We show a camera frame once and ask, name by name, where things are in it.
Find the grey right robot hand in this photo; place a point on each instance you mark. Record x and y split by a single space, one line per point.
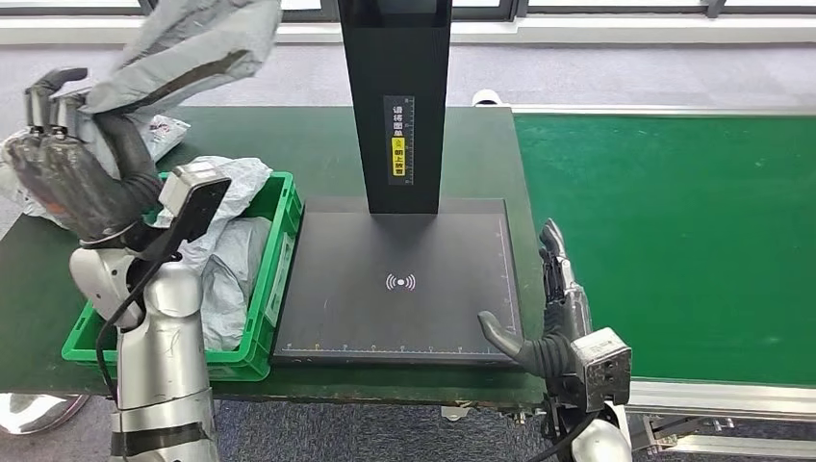
558 306

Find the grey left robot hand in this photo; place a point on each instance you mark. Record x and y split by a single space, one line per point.
76 172

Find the grey parcel bag red print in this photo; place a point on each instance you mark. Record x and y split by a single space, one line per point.
232 287
191 57
239 182

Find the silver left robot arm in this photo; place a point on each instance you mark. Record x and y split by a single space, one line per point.
159 357

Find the flat white black-lettered parcel bag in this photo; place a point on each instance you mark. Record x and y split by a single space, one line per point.
167 134

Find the green conveyor belt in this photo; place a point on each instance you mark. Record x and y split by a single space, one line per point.
669 242

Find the white table foot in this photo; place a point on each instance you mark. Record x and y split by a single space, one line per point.
454 414

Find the green plastic crate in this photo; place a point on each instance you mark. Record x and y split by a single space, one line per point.
274 255

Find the black yellow column label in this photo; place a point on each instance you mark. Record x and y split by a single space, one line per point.
398 140

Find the shiny chrome round foot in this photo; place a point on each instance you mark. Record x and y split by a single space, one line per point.
38 413

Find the white window sill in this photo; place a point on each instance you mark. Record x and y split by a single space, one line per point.
574 30

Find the black scanner column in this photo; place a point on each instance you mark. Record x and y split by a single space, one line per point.
395 64

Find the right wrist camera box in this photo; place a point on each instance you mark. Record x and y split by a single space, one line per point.
602 367

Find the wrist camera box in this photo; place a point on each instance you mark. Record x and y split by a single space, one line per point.
602 367
191 197

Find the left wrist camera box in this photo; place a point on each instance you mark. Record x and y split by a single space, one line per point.
191 197

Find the black scanner base plate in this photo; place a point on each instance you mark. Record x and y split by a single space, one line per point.
395 319

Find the aluminium conveyor frame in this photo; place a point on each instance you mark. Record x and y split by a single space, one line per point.
720 402

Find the dark window frame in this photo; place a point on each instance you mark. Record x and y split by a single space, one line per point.
510 9

